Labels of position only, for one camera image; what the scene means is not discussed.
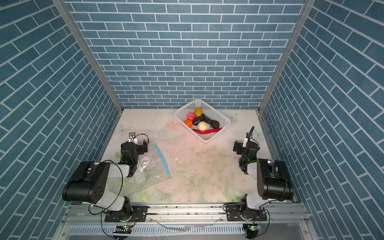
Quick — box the clear zip top bag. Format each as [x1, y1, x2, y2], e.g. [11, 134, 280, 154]
[107, 145, 172, 197]

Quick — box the red chili pepper toy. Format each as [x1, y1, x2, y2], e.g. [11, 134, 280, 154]
[193, 128, 222, 135]

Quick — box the cream white bun toy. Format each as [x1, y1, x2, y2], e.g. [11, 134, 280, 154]
[198, 121, 211, 131]

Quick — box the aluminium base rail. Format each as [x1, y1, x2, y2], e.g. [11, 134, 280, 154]
[54, 203, 316, 240]

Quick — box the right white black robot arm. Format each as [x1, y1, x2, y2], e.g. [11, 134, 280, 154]
[227, 139, 294, 222]

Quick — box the black avocado toy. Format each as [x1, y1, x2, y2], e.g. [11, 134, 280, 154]
[193, 117, 204, 126]

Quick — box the dark round crinkled food toy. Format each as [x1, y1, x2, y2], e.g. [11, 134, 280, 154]
[210, 120, 220, 129]

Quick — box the yellow potato toy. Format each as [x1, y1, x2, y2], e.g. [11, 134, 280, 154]
[194, 108, 203, 117]

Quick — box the orange crinkled food toy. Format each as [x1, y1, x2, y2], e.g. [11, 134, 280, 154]
[184, 120, 193, 128]

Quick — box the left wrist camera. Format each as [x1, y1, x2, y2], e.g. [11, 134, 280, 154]
[128, 132, 138, 145]

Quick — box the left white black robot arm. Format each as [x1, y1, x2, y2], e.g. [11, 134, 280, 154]
[62, 141, 149, 223]

